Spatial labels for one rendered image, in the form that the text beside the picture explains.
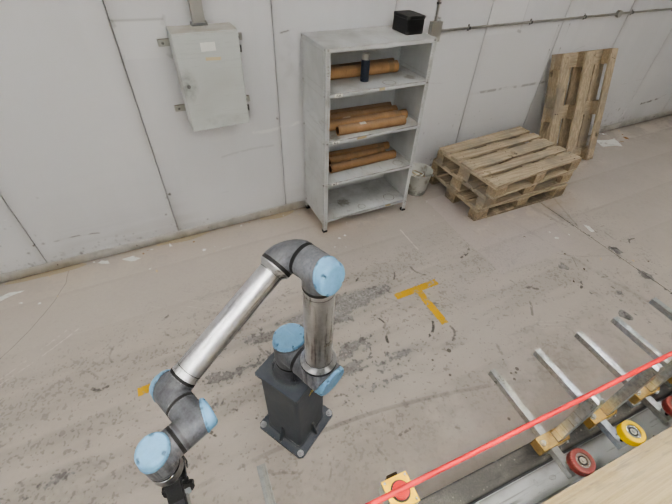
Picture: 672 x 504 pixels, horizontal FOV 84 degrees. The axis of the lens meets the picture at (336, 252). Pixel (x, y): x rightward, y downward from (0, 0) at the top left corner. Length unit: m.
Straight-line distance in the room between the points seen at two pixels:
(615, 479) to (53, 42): 3.35
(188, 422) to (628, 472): 1.41
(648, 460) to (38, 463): 2.79
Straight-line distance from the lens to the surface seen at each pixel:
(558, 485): 1.92
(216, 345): 1.24
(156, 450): 1.20
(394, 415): 2.50
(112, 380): 2.87
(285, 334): 1.69
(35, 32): 2.98
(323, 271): 1.13
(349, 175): 3.34
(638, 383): 1.73
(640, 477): 1.75
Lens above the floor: 2.25
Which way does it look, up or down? 43 degrees down
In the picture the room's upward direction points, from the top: 3 degrees clockwise
